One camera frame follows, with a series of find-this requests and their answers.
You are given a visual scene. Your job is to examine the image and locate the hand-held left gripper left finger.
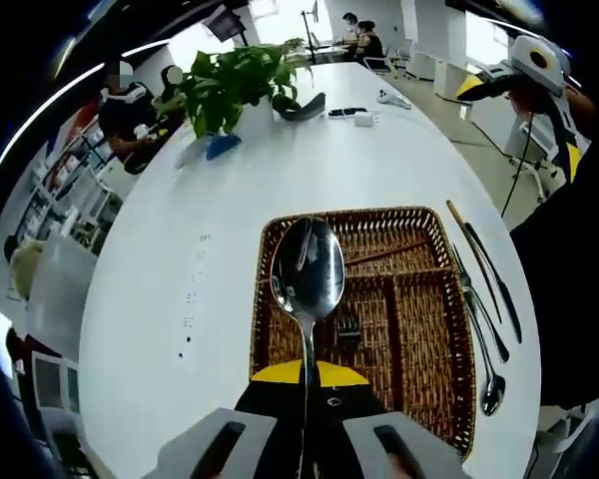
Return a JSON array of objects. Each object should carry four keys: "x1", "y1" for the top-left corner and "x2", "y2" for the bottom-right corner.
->
[{"x1": 144, "y1": 361, "x2": 308, "y2": 479}]

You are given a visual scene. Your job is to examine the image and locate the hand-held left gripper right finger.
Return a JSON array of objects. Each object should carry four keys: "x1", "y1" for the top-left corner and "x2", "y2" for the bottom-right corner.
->
[{"x1": 311, "y1": 361, "x2": 468, "y2": 479}]

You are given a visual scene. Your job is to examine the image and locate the brown wicker utensil storage basket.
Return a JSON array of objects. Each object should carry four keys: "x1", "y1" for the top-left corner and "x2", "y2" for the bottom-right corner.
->
[{"x1": 249, "y1": 206, "x2": 478, "y2": 463}]

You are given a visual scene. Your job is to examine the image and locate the silver spoon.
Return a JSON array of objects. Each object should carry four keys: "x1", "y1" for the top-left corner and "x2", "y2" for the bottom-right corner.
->
[
  {"x1": 462, "y1": 286, "x2": 507, "y2": 418},
  {"x1": 269, "y1": 215, "x2": 347, "y2": 450}
]

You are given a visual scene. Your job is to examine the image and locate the silver knife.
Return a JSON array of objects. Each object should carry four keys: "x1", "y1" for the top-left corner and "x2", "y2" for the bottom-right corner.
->
[{"x1": 464, "y1": 223, "x2": 524, "y2": 345}]

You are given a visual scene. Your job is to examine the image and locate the storage shelf with boxes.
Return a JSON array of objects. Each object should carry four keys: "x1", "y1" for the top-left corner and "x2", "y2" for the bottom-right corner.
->
[{"x1": 17, "y1": 129, "x2": 124, "y2": 245}]

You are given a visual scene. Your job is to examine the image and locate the person's right hand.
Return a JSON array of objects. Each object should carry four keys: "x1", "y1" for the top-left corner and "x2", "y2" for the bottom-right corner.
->
[{"x1": 508, "y1": 82, "x2": 553, "y2": 121}]

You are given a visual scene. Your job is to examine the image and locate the white controller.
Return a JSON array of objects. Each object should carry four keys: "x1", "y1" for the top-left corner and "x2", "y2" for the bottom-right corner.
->
[{"x1": 376, "y1": 88, "x2": 413, "y2": 109}]

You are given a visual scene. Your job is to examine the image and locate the thin brown stick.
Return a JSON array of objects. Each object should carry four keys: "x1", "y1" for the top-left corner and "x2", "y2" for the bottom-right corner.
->
[{"x1": 446, "y1": 199, "x2": 503, "y2": 324}]

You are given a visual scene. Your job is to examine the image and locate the person's dark clothing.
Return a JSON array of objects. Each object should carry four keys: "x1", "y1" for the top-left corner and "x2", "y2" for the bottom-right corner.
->
[{"x1": 508, "y1": 139, "x2": 599, "y2": 410}]

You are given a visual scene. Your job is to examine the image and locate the white office chair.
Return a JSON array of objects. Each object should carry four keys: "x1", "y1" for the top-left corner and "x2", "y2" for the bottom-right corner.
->
[{"x1": 29, "y1": 348, "x2": 81, "y2": 415}]

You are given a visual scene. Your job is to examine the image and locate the grey partition panel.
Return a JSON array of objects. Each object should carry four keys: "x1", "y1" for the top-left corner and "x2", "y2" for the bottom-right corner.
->
[{"x1": 29, "y1": 234, "x2": 99, "y2": 360}]

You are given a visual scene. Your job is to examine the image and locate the blue cloth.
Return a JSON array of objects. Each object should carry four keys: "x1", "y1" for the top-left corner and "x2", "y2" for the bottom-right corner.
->
[{"x1": 204, "y1": 133, "x2": 244, "y2": 161}]

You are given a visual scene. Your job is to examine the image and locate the green potted plant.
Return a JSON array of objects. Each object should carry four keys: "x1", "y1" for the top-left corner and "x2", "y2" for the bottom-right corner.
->
[{"x1": 177, "y1": 38, "x2": 308, "y2": 139}]

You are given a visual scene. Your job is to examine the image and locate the black screen on stand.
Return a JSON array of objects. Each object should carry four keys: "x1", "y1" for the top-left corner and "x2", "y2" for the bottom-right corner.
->
[{"x1": 202, "y1": 7, "x2": 251, "y2": 44}]

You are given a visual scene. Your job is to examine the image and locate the ceiling light strip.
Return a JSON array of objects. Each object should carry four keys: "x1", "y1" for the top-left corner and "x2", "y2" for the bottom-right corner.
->
[
  {"x1": 122, "y1": 39, "x2": 171, "y2": 57},
  {"x1": 0, "y1": 62, "x2": 106, "y2": 171}
]

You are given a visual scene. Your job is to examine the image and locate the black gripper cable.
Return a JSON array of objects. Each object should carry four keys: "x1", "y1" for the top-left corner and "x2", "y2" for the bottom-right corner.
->
[{"x1": 500, "y1": 117, "x2": 535, "y2": 219}]

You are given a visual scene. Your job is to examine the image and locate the black curved strap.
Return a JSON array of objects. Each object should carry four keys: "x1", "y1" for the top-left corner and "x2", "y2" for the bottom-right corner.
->
[{"x1": 272, "y1": 91, "x2": 327, "y2": 123}]

